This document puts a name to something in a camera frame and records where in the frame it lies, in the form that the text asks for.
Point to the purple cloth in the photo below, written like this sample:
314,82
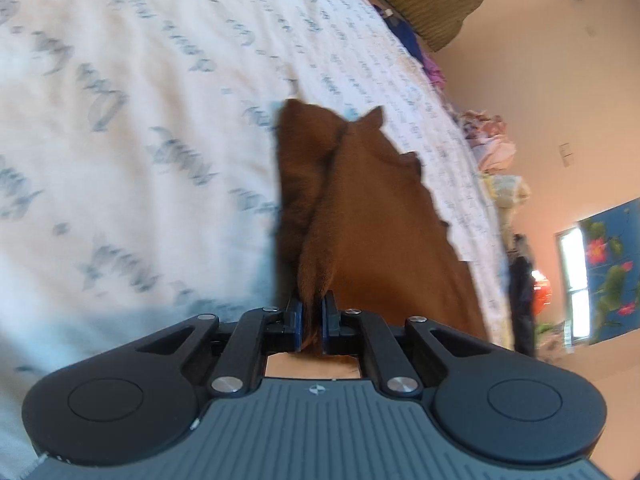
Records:
435,72

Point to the white printed bed sheet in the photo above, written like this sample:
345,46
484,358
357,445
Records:
150,110

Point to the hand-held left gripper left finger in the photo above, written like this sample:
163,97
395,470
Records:
296,325

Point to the blue floral curtain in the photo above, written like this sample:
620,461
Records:
612,270

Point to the orange object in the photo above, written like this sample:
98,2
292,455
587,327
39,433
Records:
541,294

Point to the brown knit sweater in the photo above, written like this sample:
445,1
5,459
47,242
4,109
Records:
380,220

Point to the blue cloth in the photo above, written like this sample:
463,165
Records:
406,36

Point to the dark hanging clothes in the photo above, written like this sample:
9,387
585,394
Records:
522,300

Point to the white wall switch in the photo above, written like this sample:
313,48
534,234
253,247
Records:
565,149

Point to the bright window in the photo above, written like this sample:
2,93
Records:
570,280

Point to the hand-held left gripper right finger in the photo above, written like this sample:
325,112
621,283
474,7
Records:
328,322

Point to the pink clothes pile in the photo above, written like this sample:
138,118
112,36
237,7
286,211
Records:
492,140

